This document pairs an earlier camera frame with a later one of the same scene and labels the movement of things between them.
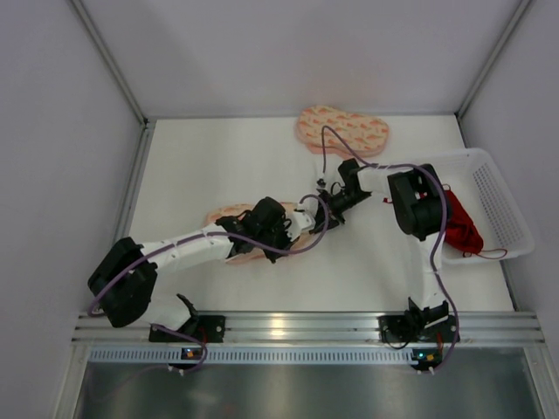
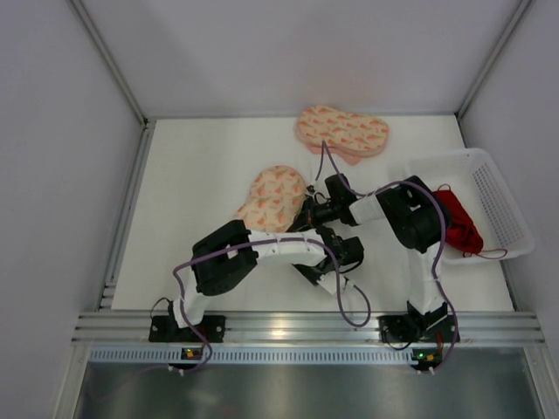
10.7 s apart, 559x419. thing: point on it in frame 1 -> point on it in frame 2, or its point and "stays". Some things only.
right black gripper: (334, 202) stays
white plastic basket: (472, 175) stays
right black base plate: (396, 328) stays
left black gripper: (285, 224) -> (312, 271)
